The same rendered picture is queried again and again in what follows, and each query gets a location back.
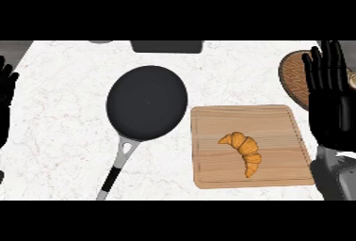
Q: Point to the pale round object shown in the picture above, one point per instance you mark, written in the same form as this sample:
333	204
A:
352	79

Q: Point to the wooden cutting board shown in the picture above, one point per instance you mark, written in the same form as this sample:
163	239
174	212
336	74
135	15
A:
251	146

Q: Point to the round brown wicker placemat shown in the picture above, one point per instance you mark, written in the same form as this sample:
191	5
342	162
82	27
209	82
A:
295	78

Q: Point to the dark grey appliance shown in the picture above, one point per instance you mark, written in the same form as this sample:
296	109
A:
168	46

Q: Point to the black frying pan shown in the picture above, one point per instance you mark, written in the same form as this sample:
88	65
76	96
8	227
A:
147	103

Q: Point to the small grey object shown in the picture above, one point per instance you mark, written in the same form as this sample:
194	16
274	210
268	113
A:
101	41

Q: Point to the golden croissant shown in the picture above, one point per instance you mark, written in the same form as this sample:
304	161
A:
245	150

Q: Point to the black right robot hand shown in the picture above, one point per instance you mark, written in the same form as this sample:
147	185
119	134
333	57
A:
332	106

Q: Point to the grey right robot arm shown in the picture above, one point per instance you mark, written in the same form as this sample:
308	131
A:
338	175

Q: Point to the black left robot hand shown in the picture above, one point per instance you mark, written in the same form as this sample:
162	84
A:
5	94

